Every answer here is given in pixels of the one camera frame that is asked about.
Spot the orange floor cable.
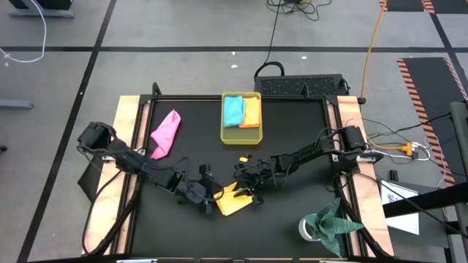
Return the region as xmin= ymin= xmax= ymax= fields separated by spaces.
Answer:
xmin=359 ymin=0 xmax=388 ymax=104

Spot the black frame pole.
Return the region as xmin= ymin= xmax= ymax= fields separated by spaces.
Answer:
xmin=382 ymin=180 xmax=468 ymax=219

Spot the grey metal floor bar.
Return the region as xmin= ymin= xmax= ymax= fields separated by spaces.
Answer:
xmin=7 ymin=0 xmax=75 ymax=19
xmin=0 ymin=98 xmax=35 ymax=110

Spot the white plant pot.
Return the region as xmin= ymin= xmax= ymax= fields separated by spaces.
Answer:
xmin=298 ymin=213 xmax=322 ymax=243

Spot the white paper sheet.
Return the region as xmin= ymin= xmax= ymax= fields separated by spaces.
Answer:
xmin=380 ymin=179 xmax=420 ymax=236

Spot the black cable bundle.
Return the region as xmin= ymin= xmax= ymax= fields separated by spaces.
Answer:
xmin=265 ymin=0 xmax=333 ymax=22

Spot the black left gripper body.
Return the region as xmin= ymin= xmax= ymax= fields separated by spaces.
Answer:
xmin=178 ymin=180 xmax=221 ymax=216

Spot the green striped-leaf plant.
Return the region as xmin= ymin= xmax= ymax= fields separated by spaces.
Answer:
xmin=304 ymin=197 xmax=366 ymax=259

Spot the yellow plastic bin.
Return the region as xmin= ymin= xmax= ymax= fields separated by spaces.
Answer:
xmin=219 ymin=91 xmax=264 ymax=146

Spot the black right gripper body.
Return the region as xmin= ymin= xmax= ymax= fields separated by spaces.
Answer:
xmin=235 ymin=162 xmax=278 ymax=191

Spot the black hazard-striped floor mat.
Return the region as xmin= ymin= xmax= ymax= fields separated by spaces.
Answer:
xmin=378 ymin=0 xmax=468 ymax=15
xmin=396 ymin=56 xmax=468 ymax=188

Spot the blue microfiber towel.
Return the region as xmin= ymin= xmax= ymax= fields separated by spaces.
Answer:
xmin=222 ymin=95 xmax=247 ymax=129

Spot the pink microfiber towel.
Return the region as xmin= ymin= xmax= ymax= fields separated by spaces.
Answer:
xmin=149 ymin=108 xmax=182 ymax=161

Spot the white floor cable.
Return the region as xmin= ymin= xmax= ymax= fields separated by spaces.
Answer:
xmin=0 ymin=0 xmax=49 ymax=64

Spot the wooden side board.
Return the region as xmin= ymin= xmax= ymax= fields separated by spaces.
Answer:
xmin=335 ymin=95 xmax=395 ymax=257
xmin=80 ymin=95 xmax=151 ymax=256

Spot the yellow microfiber towel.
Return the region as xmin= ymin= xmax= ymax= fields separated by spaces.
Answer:
xmin=213 ymin=181 xmax=255 ymax=218

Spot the orange microfiber towel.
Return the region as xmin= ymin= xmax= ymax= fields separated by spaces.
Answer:
xmin=238 ymin=96 xmax=262 ymax=130

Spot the black floor cable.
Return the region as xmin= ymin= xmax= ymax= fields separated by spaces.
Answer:
xmin=253 ymin=10 xmax=286 ymax=80

